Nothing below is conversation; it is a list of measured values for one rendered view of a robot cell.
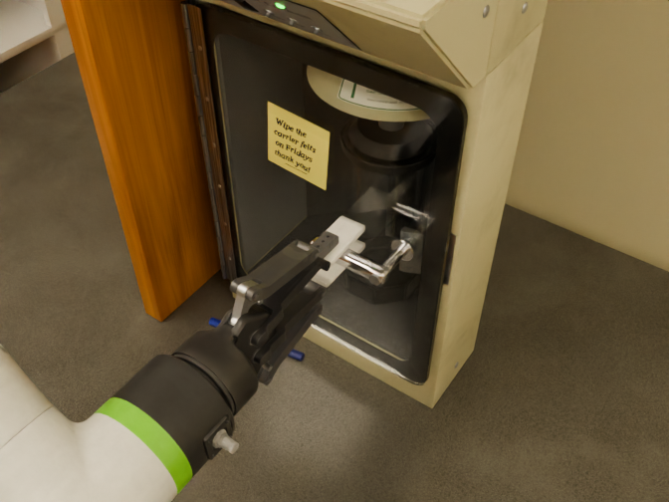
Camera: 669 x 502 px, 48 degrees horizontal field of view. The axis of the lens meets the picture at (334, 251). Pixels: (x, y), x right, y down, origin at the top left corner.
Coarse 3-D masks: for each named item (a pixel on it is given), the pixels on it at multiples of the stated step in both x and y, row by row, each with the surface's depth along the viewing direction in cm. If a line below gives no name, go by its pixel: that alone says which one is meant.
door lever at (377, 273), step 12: (312, 240) 76; (396, 240) 75; (348, 252) 74; (396, 252) 74; (408, 252) 75; (348, 264) 74; (360, 264) 73; (372, 264) 73; (384, 264) 73; (396, 264) 74; (372, 276) 72; (384, 276) 72
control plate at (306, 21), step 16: (224, 0) 66; (256, 0) 59; (272, 0) 56; (288, 0) 54; (272, 16) 63; (288, 16) 60; (304, 16) 57; (320, 16) 54; (320, 32) 61; (336, 32) 58
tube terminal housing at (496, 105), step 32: (512, 0) 57; (544, 0) 63; (512, 32) 60; (384, 64) 65; (512, 64) 63; (480, 96) 61; (512, 96) 67; (480, 128) 63; (512, 128) 71; (480, 160) 67; (512, 160) 76; (480, 192) 71; (480, 224) 76; (480, 256) 81; (448, 288) 77; (480, 288) 87; (448, 320) 81; (352, 352) 95; (448, 352) 87; (448, 384) 95
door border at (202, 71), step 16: (192, 16) 74; (192, 32) 75; (192, 48) 76; (192, 80) 79; (208, 80) 78; (208, 96) 80; (208, 112) 81; (208, 128) 83; (208, 144) 85; (208, 160) 87; (224, 192) 89; (224, 208) 91; (224, 224) 93; (224, 240) 95; (224, 256) 98
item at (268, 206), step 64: (256, 64) 72; (320, 64) 67; (256, 128) 78; (384, 128) 67; (448, 128) 63; (256, 192) 85; (320, 192) 78; (384, 192) 72; (448, 192) 67; (256, 256) 93; (384, 256) 78; (320, 320) 93; (384, 320) 85
